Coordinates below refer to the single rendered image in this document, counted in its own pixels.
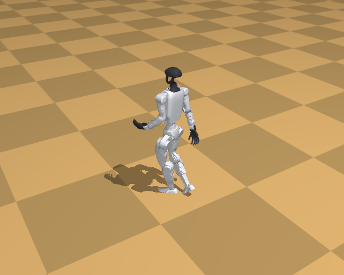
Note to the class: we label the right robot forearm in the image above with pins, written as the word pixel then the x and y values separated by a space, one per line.
pixel 190 119

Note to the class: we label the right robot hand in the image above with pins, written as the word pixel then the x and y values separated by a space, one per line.
pixel 194 135

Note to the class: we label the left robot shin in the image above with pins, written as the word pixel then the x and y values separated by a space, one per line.
pixel 168 175

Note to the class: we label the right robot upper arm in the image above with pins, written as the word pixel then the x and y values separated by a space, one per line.
pixel 186 102

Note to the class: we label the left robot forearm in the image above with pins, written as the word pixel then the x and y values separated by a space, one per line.
pixel 151 124

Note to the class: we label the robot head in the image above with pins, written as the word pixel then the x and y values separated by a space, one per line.
pixel 174 73

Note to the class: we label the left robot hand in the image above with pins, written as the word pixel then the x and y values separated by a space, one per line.
pixel 139 125

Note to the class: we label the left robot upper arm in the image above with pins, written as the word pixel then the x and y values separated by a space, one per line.
pixel 160 99

